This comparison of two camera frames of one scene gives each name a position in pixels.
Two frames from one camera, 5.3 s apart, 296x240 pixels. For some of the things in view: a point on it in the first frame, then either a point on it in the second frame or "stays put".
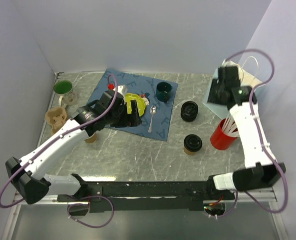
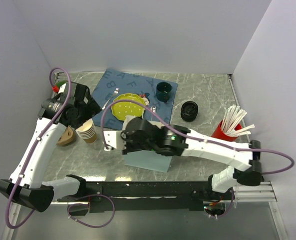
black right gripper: x=211 y=98 → x=127 y=147
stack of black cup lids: x=189 y=111 stays put
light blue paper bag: x=246 y=78 → x=148 y=159
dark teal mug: x=163 y=89 stays put
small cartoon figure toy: x=145 y=96 stays put
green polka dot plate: x=140 y=103 stays put
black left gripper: x=132 y=120 → x=92 y=109
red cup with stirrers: x=224 y=134 stays put
